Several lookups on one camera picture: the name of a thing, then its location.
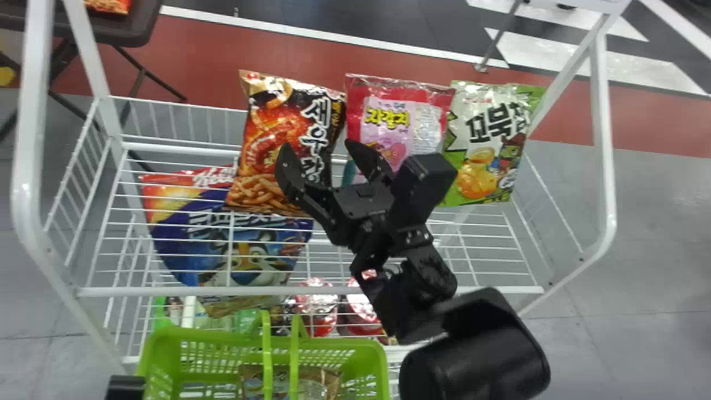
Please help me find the orange snack packet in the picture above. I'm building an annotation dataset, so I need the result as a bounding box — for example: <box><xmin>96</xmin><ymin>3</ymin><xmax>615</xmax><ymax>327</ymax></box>
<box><xmin>83</xmin><ymin>0</ymin><xmax>132</xmax><ymax>15</ymax></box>

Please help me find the blue cereal bag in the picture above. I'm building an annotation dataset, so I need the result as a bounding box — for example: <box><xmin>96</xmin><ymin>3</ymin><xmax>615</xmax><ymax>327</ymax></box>
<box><xmin>139</xmin><ymin>166</ymin><xmax>315</xmax><ymax>289</ymax></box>

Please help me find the brown snack packet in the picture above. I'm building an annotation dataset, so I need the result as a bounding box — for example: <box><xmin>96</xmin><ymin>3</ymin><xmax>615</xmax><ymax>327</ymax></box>
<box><xmin>239</xmin><ymin>364</ymin><xmax>343</xmax><ymax>400</ymax></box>

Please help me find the white wire rack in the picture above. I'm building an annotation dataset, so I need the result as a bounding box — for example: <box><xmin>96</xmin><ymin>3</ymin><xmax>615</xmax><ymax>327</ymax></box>
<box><xmin>10</xmin><ymin>0</ymin><xmax>632</xmax><ymax>385</ymax></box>

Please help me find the green basket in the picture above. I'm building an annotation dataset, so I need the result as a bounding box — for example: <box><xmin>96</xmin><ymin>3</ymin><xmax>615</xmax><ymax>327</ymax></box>
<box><xmin>136</xmin><ymin>310</ymin><xmax>390</xmax><ymax>400</ymax></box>

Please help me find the green snack packet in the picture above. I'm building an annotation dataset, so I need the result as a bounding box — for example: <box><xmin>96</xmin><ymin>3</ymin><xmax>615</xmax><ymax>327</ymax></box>
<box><xmin>436</xmin><ymin>80</ymin><xmax>548</xmax><ymax>208</ymax></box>

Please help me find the dark side table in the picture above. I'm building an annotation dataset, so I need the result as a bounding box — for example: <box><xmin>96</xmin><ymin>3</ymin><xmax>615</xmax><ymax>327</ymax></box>
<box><xmin>0</xmin><ymin>0</ymin><xmax>188</xmax><ymax>143</ymax></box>

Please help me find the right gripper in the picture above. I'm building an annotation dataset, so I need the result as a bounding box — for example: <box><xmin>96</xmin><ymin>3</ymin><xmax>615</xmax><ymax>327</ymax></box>
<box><xmin>274</xmin><ymin>138</ymin><xmax>403</xmax><ymax>257</ymax></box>

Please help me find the red and black snack packet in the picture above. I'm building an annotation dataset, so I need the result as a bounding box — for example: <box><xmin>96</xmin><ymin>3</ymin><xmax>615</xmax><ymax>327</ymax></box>
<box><xmin>225</xmin><ymin>69</ymin><xmax>348</xmax><ymax>218</ymax></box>

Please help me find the yellow snack packet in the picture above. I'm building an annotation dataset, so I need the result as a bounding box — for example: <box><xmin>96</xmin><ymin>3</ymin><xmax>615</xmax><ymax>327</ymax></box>
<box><xmin>196</xmin><ymin>294</ymin><xmax>286</xmax><ymax>319</ymax></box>

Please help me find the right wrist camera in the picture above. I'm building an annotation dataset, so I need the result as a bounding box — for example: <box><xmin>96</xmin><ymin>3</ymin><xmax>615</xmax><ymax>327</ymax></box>
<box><xmin>389</xmin><ymin>152</ymin><xmax>459</xmax><ymax>245</ymax></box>

